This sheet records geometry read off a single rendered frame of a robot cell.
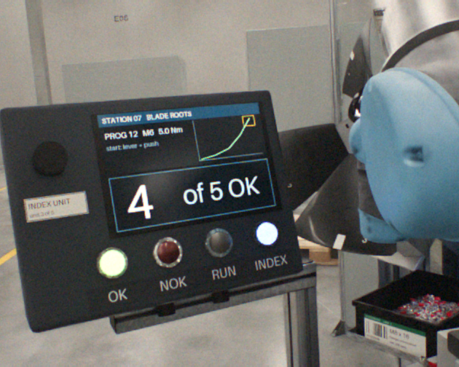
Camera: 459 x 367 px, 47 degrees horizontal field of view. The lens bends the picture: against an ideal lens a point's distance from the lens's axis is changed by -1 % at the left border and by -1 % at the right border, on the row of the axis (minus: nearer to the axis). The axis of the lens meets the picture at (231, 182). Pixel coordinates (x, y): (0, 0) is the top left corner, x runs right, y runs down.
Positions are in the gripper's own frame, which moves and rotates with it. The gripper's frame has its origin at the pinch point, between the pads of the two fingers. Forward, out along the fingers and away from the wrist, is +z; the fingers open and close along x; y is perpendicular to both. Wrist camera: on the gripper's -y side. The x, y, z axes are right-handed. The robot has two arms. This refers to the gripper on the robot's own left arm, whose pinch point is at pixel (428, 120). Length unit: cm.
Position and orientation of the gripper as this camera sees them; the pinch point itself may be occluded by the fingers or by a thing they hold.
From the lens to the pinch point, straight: 109.5
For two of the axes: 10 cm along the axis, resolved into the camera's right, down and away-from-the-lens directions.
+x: 1.6, 9.8, 1.0
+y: -8.7, 0.9, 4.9
